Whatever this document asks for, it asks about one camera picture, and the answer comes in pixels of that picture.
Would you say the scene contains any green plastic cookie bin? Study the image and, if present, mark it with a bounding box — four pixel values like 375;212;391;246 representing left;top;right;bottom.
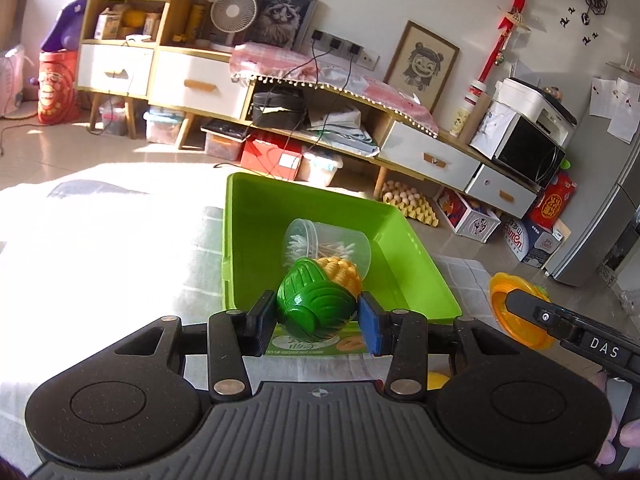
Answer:
222;174;461;324

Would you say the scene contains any yellow egg tray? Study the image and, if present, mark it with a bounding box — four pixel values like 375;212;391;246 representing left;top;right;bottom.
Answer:
380;180;439;228

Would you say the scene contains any black microwave oven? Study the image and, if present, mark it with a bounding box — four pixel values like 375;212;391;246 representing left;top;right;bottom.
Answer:
470;101;565;188

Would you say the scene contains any pink tasselled cloth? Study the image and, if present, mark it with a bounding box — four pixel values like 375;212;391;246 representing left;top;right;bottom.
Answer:
229;42;439;138

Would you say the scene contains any white patterned storage box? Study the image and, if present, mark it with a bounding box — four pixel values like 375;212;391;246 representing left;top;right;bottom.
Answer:
435;186;501;243

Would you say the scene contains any orange toy fruit green leaf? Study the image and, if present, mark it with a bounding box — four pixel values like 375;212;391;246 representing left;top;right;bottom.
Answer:
489;272;555;351

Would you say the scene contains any framed cartoon girl drawing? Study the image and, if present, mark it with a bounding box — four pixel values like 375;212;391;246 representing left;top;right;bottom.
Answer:
384;21;460;113

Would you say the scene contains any person's right hand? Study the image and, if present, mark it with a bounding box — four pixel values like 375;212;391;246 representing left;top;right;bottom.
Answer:
590;370;639;470

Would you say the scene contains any red hanging wall decoration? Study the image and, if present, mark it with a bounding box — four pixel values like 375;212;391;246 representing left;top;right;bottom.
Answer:
464;0;528;106

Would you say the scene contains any toy corn cob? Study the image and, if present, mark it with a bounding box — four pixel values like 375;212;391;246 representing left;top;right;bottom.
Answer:
277;256;362;342

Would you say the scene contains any red gift bag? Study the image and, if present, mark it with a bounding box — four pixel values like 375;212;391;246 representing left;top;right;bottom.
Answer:
527;171;577;230

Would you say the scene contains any blue white carton box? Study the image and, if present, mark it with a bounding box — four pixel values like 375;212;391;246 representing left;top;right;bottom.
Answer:
503;217;564;269

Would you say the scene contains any folded light fabric stack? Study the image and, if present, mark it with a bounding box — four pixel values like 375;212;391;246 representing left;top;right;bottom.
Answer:
306;107;380;157

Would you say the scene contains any grey checked table cloth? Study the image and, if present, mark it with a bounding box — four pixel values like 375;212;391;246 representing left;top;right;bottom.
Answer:
0;161;507;461

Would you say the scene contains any purple plastic toy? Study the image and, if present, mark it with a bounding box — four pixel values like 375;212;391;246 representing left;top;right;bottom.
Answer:
40;0;88;52

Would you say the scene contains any white round fan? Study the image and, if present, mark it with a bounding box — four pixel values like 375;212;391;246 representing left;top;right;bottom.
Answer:
209;0;257;47

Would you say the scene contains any wooden TV cabinet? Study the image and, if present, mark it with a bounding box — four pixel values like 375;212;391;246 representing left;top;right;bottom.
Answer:
76;0;536;217

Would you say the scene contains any framed cat picture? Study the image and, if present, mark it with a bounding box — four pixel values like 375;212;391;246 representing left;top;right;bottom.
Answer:
247;0;319;51

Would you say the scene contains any red cardboard box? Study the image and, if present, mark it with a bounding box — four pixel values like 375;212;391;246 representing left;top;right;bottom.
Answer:
240;130;303;181

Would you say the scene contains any silver refrigerator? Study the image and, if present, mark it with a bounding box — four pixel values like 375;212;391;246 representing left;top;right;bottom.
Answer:
546;75;639;287

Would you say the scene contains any red round drum stool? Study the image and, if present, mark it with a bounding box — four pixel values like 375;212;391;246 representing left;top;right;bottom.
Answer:
38;50;80;126

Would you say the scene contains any cotton swab jar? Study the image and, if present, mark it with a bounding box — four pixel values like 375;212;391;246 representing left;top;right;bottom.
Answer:
282;218;372;278

